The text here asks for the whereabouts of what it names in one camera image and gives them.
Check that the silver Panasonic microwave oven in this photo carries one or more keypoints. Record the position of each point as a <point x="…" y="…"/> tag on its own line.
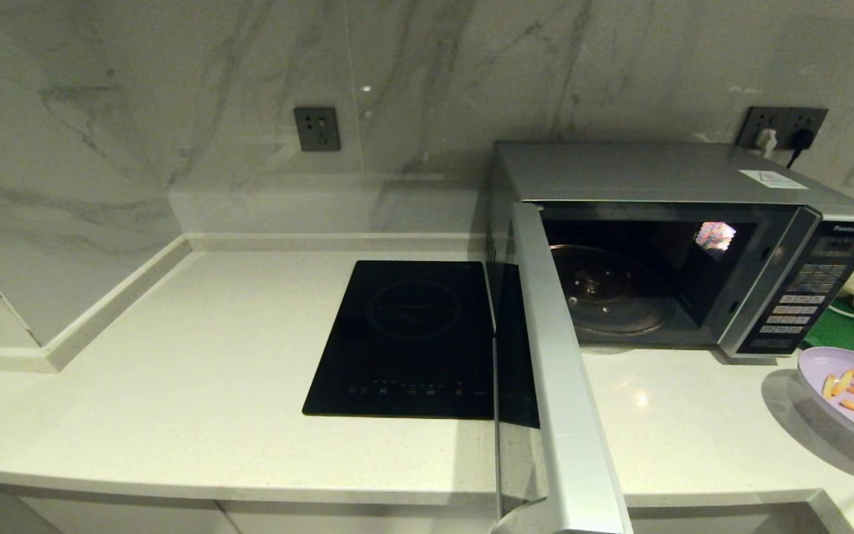
<point x="620" y="170"/>

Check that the black glass induction cooktop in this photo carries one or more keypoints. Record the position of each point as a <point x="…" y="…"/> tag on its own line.
<point x="397" y="341"/>

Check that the green board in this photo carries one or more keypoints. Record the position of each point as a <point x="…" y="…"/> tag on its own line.
<point x="842" y="330"/>

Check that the white power plug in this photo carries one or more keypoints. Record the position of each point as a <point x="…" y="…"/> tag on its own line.
<point x="768" y="141"/>

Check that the lavender plate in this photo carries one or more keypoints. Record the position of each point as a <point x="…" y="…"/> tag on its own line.
<point x="816" y="371"/>

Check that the white paper sheet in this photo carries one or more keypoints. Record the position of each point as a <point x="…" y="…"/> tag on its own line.
<point x="772" y="179"/>

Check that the grey double wall socket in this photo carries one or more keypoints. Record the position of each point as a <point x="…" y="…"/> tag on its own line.
<point x="783" y="119"/>

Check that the black glass microwave door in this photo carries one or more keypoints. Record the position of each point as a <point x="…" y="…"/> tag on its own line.
<point x="568" y="415"/>

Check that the grey single wall socket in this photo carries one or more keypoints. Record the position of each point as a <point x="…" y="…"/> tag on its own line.
<point x="317" y="129"/>

